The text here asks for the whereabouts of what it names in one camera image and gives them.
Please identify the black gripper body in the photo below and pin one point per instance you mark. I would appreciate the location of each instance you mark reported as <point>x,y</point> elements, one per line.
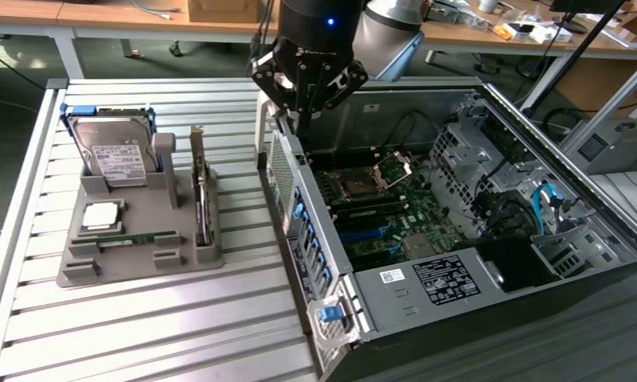
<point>314,28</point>

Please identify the black graphics card metal bracket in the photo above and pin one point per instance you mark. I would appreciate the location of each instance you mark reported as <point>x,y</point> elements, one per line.
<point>203,199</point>

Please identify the black caster wheel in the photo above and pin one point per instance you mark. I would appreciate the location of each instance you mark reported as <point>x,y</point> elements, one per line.
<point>177,49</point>

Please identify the brown cardboard box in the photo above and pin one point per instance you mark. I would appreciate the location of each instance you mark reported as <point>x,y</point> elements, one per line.
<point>218,10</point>

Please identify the open grey PC case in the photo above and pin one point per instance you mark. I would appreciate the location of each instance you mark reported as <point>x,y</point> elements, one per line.
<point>285,159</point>

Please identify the metal socket cover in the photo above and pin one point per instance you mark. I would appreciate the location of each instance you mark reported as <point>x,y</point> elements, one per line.
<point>395,169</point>

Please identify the CPU socket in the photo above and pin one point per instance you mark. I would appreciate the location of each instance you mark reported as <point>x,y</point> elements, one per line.
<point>359,185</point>

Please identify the grey metal device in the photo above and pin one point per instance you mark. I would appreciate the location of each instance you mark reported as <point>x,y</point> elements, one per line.
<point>454,12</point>

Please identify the metal drive cage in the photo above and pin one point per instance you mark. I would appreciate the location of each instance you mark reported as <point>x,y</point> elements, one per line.
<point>459,153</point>

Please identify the black RAM stick in slot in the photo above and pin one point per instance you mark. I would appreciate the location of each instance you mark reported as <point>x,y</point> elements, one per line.
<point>373,211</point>

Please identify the white cup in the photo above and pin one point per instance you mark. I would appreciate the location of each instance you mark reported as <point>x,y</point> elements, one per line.
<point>490,5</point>

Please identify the hard disk in blue caddy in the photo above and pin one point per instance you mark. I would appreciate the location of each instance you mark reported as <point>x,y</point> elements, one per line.
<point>111,139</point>

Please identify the green motherboard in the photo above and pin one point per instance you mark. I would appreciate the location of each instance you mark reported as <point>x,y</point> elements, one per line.
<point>430,215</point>

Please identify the white small box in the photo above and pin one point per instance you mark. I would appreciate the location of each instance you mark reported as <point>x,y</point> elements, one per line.
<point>553,36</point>

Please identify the grey parts rack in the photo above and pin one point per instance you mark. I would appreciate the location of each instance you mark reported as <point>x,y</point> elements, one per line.
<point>143,217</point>

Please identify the black tripod pole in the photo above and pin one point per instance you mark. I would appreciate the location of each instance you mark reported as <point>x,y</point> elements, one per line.
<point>574,55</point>

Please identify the grey chipset heatsink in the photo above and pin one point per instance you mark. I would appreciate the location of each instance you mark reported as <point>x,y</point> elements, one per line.
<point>422,246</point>

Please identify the black monitor with stand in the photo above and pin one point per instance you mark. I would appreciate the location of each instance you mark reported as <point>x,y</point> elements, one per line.
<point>574,26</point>

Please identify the wooden desk white legs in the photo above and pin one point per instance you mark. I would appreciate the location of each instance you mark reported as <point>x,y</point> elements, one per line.
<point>33,16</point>

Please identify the silver CPU chip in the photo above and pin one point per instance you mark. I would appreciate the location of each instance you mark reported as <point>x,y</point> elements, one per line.
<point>101,217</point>

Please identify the green RAM stick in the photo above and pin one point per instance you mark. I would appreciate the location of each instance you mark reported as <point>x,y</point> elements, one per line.
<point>133,238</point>

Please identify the grey power supply unit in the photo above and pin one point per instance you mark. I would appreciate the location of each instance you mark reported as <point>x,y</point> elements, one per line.
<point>403,286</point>

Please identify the blue case latch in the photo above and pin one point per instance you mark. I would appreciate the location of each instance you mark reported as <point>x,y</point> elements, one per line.
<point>330,314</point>

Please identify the metal disk bay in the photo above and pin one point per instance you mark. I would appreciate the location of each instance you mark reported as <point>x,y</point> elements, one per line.
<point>579,254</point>

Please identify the aluminium profile frame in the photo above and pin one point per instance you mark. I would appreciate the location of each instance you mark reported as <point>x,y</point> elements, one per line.
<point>625,93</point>

